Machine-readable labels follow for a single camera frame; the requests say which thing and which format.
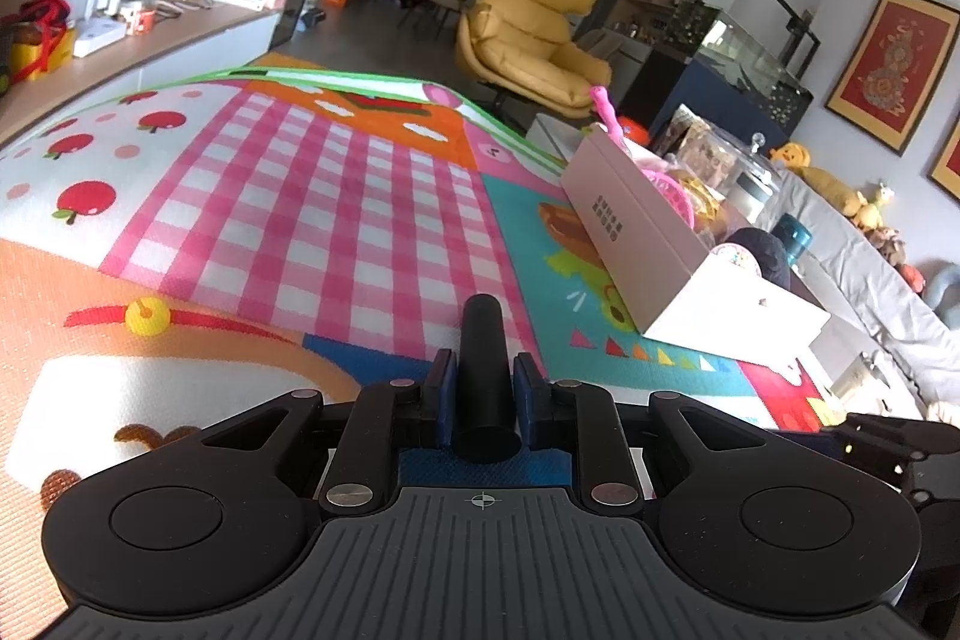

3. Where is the white cardboard box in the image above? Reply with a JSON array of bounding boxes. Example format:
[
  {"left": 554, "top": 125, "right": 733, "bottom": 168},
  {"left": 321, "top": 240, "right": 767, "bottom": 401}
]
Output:
[{"left": 561, "top": 125, "right": 832, "bottom": 372}]

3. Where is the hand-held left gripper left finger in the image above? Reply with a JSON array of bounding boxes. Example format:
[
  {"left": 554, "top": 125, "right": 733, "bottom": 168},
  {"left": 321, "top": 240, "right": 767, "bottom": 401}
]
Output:
[{"left": 199, "top": 349, "right": 458, "bottom": 513}]

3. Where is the small white box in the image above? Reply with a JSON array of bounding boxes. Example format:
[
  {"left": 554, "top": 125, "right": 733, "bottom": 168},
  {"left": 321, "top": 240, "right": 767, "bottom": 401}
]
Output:
[{"left": 72, "top": 17, "right": 128, "bottom": 58}]

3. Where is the red and yellow bag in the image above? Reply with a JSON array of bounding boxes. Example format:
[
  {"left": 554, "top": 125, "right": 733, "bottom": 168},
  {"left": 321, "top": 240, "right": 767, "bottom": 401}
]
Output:
[{"left": 0, "top": 0, "right": 77, "bottom": 88}]

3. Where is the grey blue plush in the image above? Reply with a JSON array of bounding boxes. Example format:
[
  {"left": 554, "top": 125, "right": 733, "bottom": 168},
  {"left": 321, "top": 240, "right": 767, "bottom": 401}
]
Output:
[{"left": 922, "top": 260, "right": 960, "bottom": 313}]

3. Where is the yellow lounge chair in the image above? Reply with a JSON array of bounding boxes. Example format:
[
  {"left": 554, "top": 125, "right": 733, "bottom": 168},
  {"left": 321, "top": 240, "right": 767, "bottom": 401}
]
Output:
[{"left": 454, "top": 0, "right": 614, "bottom": 121}]

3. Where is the glass aquarium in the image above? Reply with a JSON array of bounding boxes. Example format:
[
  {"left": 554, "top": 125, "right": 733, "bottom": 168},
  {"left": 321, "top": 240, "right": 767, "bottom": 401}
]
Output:
[{"left": 667, "top": 0, "right": 820, "bottom": 120}]

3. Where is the dark blue cloth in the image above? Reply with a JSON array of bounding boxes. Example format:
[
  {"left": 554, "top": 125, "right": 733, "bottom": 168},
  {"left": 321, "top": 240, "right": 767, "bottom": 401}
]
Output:
[{"left": 724, "top": 226, "right": 794, "bottom": 294}]

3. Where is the long yellow plush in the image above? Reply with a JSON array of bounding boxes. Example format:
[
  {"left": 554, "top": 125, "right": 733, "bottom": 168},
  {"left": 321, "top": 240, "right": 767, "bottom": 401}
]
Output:
[{"left": 797, "top": 163, "right": 865, "bottom": 215}]

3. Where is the pale llama plush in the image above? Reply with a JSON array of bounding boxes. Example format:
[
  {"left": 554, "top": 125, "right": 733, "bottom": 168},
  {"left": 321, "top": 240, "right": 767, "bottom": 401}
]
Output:
[{"left": 850, "top": 180, "right": 899, "bottom": 230}]

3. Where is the dark blue cabinet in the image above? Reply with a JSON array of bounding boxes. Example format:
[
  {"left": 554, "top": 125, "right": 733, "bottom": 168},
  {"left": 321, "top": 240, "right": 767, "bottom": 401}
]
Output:
[{"left": 649, "top": 61, "right": 816, "bottom": 161}]

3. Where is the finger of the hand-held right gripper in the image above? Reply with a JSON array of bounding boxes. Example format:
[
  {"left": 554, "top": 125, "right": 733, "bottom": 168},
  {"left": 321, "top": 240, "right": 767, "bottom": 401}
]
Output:
[{"left": 820, "top": 411, "right": 932, "bottom": 496}]

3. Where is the wooden shelf unit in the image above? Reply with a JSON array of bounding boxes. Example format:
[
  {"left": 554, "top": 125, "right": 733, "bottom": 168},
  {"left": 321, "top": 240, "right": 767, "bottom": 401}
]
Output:
[{"left": 606, "top": 0, "right": 707, "bottom": 58}]

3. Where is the grey sofa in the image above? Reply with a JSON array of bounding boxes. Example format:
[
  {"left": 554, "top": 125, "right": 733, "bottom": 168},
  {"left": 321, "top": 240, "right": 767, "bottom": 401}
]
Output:
[{"left": 750, "top": 166, "right": 960, "bottom": 432}]

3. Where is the brown plush toy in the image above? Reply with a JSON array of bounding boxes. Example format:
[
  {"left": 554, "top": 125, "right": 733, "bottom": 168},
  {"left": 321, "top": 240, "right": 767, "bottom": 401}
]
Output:
[{"left": 868, "top": 227, "right": 910, "bottom": 268}]

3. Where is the glass jar with red label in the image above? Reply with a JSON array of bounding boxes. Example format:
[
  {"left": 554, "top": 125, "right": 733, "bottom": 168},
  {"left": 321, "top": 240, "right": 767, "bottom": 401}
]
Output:
[{"left": 119, "top": 0, "right": 163, "bottom": 37}]

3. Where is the teal bottle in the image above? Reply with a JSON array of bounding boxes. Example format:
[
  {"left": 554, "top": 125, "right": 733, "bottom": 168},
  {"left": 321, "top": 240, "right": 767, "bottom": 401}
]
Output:
[{"left": 772, "top": 213, "right": 816, "bottom": 264}]

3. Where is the colourful printed play mat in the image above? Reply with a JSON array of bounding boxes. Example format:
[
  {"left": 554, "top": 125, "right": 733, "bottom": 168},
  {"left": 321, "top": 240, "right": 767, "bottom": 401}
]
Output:
[{"left": 0, "top": 66, "right": 848, "bottom": 536}]

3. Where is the round white dotted tin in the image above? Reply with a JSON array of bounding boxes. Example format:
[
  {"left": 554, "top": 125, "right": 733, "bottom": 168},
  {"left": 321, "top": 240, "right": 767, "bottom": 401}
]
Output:
[{"left": 708, "top": 242, "right": 764, "bottom": 279}]

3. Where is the pink flamingo toy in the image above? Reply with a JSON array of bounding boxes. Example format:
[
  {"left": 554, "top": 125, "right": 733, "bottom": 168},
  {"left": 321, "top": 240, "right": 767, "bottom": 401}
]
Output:
[{"left": 588, "top": 84, "right": 628, "bottom": 144}]

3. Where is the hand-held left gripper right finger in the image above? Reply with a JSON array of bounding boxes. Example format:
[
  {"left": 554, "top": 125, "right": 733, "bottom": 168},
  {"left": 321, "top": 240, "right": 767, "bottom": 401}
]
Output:
[{"left": 512, "top": 353, "right": 773, "bottom": 519}]

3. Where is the black cylinder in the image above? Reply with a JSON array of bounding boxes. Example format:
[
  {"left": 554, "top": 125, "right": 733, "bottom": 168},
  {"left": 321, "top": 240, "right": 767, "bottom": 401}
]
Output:
[{"left": 454, "top": 293, "right": 523, "bottom": 462}]

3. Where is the large red framed picture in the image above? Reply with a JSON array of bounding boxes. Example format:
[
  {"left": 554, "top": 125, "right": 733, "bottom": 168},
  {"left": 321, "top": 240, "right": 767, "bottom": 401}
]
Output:
[{"left": 824, "top": 0, "right": 960, "bottom": 158}]

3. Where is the small red framed picture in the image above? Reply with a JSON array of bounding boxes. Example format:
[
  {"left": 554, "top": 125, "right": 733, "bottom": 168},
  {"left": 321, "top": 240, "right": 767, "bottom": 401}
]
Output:
[{"left": 925, "top": 121, "right": 960, "bottom": 208}]

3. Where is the pink ring toy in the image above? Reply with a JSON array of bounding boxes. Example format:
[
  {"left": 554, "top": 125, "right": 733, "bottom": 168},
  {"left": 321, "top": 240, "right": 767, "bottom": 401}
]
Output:
[{"left": 643, "top": 170, "right": 696, "bottom": 223}]

